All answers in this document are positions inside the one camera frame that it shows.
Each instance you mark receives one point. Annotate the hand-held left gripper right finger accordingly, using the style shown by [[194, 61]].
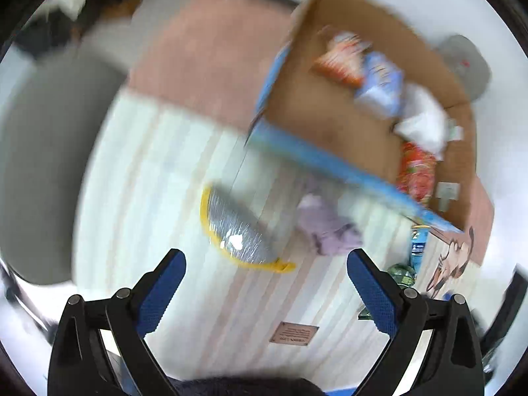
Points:
[[373, 293]]

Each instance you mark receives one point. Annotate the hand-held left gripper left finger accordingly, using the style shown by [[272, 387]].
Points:
[[161, 288]]

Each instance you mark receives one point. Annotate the purple packet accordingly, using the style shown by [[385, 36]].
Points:
[[330, 225]]

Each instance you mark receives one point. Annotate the cardboard box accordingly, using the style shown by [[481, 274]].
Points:
[[363, 103]]

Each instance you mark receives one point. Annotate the green glass bottle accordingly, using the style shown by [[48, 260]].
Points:
[[398, 280]]

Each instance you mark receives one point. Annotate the silver pouch with yellow trim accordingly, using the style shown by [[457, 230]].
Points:
[[237, 225]]

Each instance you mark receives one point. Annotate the red patterned packet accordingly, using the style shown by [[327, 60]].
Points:
[[416, 169]]

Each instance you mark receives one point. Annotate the grey cushion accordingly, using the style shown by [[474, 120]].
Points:
[[45, 169]]

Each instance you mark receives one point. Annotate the white plastic packet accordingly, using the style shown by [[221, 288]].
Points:
[[423, 119]]

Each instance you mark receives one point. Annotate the blue and white packet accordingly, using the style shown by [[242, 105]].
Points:
[[381, 84]]

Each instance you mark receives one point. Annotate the orange snack packet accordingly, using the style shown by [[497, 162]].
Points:
[[342, 60]]

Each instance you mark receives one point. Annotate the grey cap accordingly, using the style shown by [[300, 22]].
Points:
[[464, 64]]

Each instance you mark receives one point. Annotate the dark clothes pile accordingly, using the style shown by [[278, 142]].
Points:
[[82, 4]]

